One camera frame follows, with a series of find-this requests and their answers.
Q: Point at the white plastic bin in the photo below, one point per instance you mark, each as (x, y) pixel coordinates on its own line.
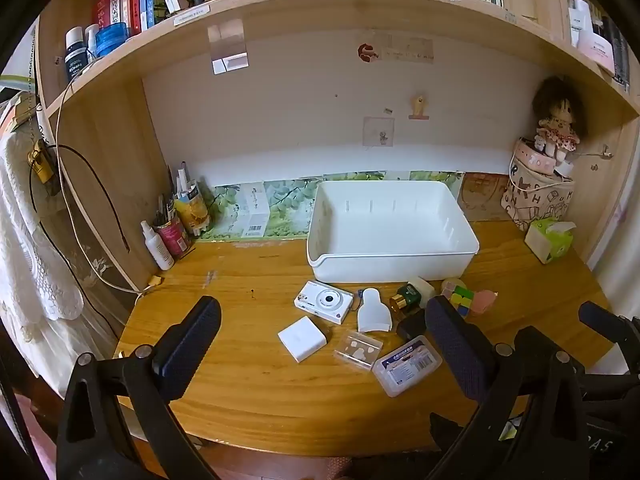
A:
(390, 220)

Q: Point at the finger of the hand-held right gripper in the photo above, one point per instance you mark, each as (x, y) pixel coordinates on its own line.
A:
(602, 319)

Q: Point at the white compact camera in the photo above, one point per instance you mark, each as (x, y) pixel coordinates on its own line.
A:
(320, 302)

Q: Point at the green tissue box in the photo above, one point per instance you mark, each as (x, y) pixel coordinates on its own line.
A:
(542, 242)

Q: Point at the yellow padlock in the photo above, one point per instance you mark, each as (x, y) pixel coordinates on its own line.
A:
(41, 162)

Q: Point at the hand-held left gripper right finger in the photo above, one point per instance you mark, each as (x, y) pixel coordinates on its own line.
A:
(457, 355)

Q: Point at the printed fabric bag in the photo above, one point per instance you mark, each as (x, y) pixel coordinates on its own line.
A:
(530, 195)

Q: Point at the green bottle with gold cap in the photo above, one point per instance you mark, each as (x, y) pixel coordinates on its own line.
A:
(409, 296)

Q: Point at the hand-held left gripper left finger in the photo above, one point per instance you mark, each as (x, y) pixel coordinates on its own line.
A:
(176, 362)

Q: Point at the white spray bottle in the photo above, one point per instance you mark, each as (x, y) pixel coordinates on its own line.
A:
(159, 250)

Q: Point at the yellow carton pen holder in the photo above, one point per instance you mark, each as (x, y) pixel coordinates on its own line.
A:
(192, 207)

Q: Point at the white lace cloth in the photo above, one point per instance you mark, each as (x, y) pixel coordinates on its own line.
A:
(30, 250)

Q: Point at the dark blue bottle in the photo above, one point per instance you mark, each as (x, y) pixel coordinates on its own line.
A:
(75, 57)

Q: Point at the pink cloth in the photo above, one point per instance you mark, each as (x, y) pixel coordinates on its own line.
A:
(27, 425)

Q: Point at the rag doll with brown hair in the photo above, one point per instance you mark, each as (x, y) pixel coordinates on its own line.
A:
(557, 120)

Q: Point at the white square charger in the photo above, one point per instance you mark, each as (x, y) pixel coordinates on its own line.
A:
(302, 337)

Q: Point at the clear box with blue label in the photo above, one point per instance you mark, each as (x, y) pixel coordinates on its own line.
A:
(405, 367)

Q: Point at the yellow figure wall clip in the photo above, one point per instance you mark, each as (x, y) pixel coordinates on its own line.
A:
(419, 107)

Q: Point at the green leaf print panel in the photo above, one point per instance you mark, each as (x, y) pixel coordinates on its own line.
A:
(285, 200)

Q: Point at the white capped bottle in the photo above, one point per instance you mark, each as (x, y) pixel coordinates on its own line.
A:
(92, 40)

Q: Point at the white plastic scraper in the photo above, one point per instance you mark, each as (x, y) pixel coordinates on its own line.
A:
(374, 312)

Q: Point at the small pink figure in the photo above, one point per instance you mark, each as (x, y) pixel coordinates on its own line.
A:
(482, 302)

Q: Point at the colourful puzzle cube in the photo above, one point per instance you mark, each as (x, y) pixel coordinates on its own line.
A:
(462, 301)

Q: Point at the brown printed cardboard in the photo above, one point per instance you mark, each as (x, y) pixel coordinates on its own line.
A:
(482, 195)

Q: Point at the wooden bookshelf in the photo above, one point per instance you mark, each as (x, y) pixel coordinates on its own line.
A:
(115, 160)

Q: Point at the red wall sticker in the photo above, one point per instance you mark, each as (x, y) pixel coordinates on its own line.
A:
(367, 52)

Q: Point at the clear box with white pieces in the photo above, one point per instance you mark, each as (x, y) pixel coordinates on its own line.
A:
(357, 350)

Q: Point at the pink can pen holder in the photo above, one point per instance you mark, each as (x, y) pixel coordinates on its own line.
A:
(173, 239)

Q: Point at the off-white rectangular box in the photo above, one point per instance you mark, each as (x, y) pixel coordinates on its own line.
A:
(425, 287)

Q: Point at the blue round container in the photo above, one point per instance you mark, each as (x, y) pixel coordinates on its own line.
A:
(112, 40)

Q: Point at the clear square wall sticker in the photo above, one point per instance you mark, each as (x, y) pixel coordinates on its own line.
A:
(378, 132)

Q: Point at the row of pale books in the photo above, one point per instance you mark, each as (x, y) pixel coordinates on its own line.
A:
(595, 35)

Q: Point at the small black block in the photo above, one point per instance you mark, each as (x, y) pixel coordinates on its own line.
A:
(412, 327)

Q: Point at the pink round box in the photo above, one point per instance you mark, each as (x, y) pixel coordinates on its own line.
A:
(530, 157)

